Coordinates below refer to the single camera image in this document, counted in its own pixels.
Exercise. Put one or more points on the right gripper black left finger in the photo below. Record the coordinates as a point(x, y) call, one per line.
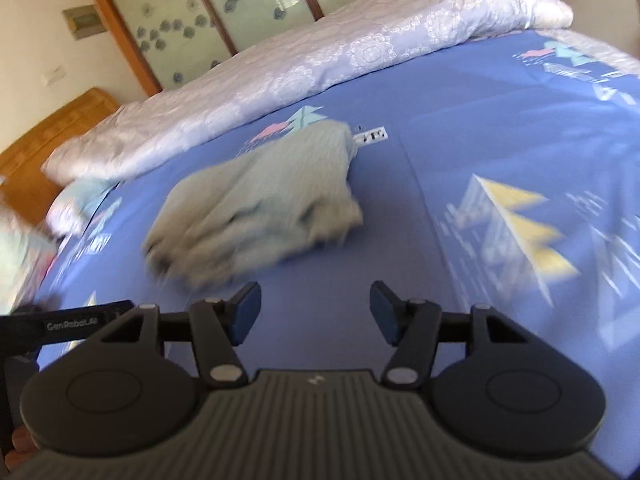
point(138, 380)

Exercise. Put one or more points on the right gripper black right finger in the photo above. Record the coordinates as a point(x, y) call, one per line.
point(489, 382)

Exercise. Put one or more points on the grey knit pants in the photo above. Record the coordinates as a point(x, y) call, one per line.
point(281, 199)

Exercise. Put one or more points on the large floral pale pillow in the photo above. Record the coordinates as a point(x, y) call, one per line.
point(26, 256)

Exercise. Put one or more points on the small purple patterned pillow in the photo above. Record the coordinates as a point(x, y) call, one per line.
point(72, 210)

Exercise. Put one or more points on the wooden headboard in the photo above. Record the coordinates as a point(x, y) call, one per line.
point(24, 186)

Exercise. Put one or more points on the blue patterned bed sheet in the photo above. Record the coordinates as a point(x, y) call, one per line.
point(509, 176)

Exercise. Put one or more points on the white pink quilted duvet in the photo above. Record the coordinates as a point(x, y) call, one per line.
point(362, 37)

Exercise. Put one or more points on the white wall switch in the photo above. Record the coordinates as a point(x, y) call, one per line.
point(53, 76)

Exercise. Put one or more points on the grey wall electrical panel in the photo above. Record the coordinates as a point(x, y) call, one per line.
point(84, 21)

